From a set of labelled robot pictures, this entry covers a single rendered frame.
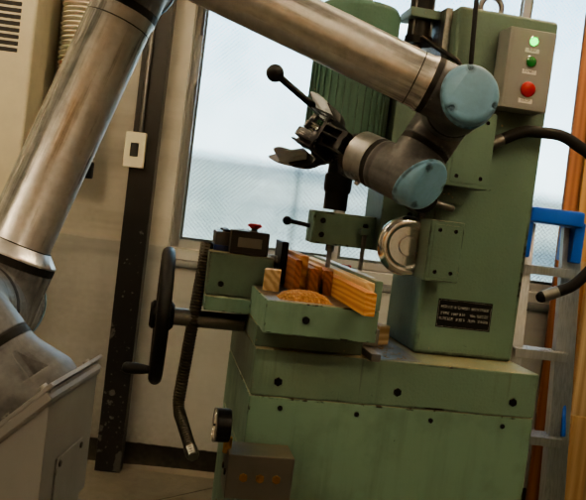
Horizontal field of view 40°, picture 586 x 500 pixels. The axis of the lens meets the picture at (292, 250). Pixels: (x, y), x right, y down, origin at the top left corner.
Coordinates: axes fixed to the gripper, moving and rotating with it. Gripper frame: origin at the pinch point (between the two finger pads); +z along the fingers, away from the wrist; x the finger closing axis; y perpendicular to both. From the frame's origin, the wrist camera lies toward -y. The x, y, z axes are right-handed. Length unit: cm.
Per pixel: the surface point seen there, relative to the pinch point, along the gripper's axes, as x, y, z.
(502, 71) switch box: -32.5, -20.1, -21.4
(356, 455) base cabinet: 47, -28, -36
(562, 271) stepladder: -19, -111, -16
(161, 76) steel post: -10, -64, 133
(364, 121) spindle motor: -10.0, -12.2, -4.9
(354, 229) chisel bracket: 9.2, -24.0, -8.9
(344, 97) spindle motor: -11.7, -7.6, -0.8
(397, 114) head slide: -15.3, -16.8, -7.4
